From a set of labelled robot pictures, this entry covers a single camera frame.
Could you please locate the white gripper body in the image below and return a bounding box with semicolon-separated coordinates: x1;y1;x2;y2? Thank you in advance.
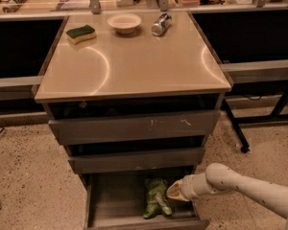
180;172;211;200

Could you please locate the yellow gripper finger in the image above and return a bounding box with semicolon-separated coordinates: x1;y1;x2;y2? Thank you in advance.
166;179;186;201

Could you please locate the green rice chip bag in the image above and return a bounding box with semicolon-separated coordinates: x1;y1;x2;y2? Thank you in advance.
143;177;173;219

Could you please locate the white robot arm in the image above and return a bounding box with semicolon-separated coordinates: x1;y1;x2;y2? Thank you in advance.
166;163;288;230

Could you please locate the middle grey drawer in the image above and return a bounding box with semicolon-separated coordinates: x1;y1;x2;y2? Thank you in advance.
69;147;204;174

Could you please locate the grey drawer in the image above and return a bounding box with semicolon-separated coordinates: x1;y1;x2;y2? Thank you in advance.
49;110;220;146
69;147;204;174
84;169;209;230

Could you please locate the top grey drawer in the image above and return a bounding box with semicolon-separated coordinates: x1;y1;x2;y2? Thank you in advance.
49;110;220;146

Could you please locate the bottom grey drawer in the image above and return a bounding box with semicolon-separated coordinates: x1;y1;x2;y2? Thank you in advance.
84;169;209;230

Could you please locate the grey drawer cabinet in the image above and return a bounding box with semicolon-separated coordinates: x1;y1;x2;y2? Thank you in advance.
35;11;232;230

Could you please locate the silver drink can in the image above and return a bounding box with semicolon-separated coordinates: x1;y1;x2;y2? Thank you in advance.
152;12;172;36

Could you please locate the white paper bowl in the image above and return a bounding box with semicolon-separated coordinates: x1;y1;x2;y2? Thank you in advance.
108;13;141;35

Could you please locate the green yellow sponge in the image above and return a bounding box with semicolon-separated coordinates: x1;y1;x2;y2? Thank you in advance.
66;25;96;44

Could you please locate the black table leg frame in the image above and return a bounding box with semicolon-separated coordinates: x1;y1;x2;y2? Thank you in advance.
222;85;288;153

